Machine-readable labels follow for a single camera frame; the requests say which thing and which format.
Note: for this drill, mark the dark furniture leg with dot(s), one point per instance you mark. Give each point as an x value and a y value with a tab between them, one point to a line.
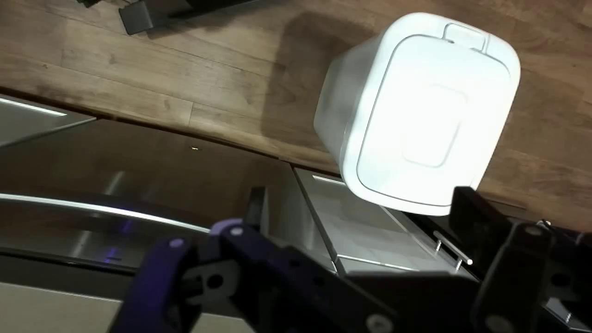
146	16

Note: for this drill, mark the white plastic lidded bin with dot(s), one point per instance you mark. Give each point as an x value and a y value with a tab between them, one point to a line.
418	112

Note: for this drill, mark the white kitchen drawer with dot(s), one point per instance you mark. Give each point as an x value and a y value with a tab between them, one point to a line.
371	240

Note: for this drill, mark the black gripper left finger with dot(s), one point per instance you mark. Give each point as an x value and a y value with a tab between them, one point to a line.
277	290

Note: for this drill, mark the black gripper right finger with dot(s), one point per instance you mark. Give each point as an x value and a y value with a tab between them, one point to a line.
536	279

